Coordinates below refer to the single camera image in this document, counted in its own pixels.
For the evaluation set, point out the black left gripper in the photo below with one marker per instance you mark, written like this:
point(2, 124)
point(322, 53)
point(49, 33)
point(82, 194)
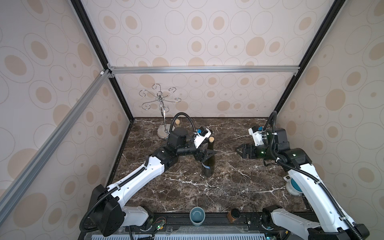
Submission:
point(203, 156)

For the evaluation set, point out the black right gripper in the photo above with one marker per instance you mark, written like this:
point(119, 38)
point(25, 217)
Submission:
point(252, 150)

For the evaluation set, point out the dark green wine bottle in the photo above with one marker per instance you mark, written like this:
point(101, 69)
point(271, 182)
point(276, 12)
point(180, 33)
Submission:
point(209, 165)

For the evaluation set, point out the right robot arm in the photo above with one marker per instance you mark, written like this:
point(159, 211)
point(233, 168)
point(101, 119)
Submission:
point(271, 143)

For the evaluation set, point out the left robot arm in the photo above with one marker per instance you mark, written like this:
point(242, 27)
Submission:
point(107, 211)

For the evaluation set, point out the tall clear corked bottle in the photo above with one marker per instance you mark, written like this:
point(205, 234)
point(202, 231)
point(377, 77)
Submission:
point(177, 123)

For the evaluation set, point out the chrome glass holder stand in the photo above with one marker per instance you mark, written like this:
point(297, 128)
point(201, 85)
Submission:
point(164, 129)

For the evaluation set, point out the white teal round object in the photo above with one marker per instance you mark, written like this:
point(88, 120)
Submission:
point(292, 187)

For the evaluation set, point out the small brown black cup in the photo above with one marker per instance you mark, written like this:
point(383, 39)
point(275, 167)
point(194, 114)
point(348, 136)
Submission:
point(233, 215)

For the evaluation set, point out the blue grey ceramic cup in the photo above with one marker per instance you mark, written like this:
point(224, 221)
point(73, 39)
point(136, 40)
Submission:
point(197, 216)

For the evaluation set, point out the horizontal aluminium rail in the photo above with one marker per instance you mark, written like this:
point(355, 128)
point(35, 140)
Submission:
point(204, 70)

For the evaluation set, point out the left diagonal aluminium rail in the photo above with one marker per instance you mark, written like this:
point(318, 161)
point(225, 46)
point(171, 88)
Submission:
point(20, 185)

